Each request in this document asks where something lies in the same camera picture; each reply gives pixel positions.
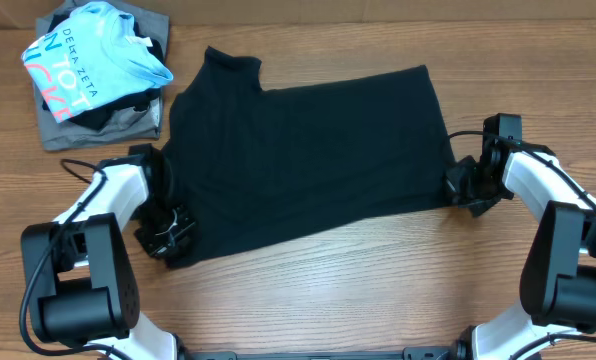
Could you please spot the folded grey t-shirt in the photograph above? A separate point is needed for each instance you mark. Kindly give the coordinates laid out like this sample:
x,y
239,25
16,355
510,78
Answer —
x,y
124,125

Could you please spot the light blue printed t-shirt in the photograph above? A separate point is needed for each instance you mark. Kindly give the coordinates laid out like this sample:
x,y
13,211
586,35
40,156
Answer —
x,y
92,59

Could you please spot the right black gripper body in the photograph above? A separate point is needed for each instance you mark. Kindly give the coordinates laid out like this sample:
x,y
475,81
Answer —
x,y
473,188

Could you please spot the folded black garment in stack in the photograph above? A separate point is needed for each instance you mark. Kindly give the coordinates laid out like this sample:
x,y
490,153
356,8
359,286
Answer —
x,y
97,118

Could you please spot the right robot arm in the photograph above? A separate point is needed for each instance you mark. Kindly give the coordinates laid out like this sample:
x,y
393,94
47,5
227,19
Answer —
x,y
557,290

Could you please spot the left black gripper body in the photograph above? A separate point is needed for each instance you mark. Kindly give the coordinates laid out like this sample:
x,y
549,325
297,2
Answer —
x,y
163,227

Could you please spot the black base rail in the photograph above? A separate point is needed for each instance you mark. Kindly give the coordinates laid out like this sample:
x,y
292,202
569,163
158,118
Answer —
x,y
318,356

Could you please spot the black t-shirt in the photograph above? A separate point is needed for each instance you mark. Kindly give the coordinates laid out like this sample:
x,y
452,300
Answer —
x,y
258,167

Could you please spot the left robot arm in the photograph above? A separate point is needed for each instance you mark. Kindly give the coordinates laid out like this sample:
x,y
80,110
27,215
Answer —
x,y
81,294

